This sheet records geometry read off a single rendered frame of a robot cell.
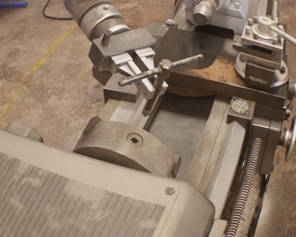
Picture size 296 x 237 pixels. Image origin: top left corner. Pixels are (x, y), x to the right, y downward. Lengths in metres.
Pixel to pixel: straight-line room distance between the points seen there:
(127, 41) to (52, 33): 2.99
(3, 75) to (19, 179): 2.77
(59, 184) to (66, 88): 2.41
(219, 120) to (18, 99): 1.91
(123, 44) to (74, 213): 0.37
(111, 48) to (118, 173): 0.26
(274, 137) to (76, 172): 1.03
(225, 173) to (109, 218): 0.76
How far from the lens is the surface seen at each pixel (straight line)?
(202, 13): 1.60
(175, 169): 1.00
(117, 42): 0.86
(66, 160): 0.74
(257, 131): 1.61
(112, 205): 0.67
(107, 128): 0.96
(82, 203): 0.67
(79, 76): 3.17
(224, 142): 1.45
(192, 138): 1.63
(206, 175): 1.36
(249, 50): 1.47
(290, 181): 2.49
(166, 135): 1.64
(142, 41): 0.88
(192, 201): 0.69
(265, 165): 1.74
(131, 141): 0.94
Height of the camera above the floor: 1.88
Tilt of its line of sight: 42 degrees down
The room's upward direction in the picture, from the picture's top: 3 degrees counter-clockwise
